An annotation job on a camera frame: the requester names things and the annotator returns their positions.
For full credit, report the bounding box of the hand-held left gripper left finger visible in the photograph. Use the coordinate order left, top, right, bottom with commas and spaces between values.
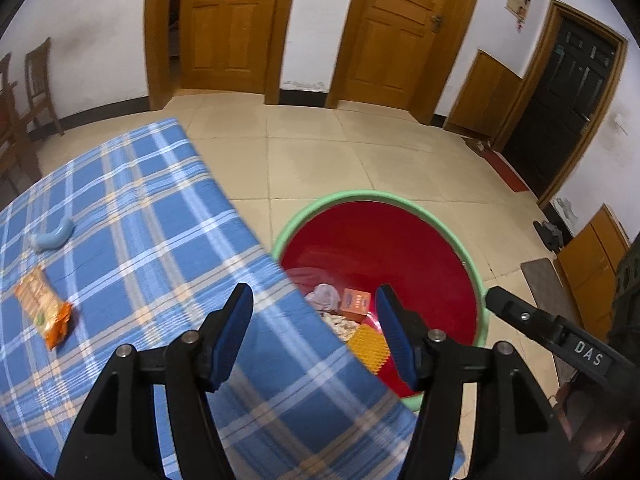
55, 282, 254, 480

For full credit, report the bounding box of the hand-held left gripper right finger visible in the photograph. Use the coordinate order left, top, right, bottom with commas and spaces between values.
375, 284, 583, 480

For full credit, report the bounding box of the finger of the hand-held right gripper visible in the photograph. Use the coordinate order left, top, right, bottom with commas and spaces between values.
485, 285, 568, 350

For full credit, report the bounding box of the yellow foam fruit net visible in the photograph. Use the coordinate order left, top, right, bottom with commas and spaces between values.
348, 322, 392, 372

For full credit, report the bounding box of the orange cardboard box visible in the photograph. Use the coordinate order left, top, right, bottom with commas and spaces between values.
341, 288, 374, 322

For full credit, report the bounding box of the white tissue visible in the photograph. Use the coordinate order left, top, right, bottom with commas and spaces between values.
320, 310, 359, 342

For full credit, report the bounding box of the red basin with green rim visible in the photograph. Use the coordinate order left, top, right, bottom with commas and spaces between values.
271, 189, 488, 413

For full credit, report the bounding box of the grey floor mat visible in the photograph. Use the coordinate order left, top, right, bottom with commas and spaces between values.
520, 258, 583, 333

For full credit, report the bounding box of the low wooden cabinet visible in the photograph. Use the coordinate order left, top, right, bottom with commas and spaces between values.
555, 205, 632, 333

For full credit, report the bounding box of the pair of dark shoes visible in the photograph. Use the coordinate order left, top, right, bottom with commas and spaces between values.
532, 220, 566, 252

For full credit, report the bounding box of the red door mat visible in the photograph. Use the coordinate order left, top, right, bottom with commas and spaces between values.
481, 150, 531, 194

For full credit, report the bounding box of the blue plaid tablecloth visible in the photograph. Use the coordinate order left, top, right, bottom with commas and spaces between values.
0, 118, 466, 479

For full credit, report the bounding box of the orange snack wrapper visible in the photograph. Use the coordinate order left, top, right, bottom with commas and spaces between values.
13, 266, 74, 352

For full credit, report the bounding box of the small pale blue object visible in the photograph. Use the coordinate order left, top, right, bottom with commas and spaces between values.
29, 219, 76, 251

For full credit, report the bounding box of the black metal door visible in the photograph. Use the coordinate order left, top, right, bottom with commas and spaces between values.
502, 2, 628, 206

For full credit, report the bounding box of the wooden dining chair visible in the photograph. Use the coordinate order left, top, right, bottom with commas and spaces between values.
0, 52, 44, 187
24, 37, 65, 136

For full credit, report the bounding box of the closed wooden door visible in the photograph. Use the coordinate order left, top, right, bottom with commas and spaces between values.
345, 0, 475, 111

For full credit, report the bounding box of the open wooden door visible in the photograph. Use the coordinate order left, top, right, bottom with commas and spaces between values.
177, 0, 287, 97

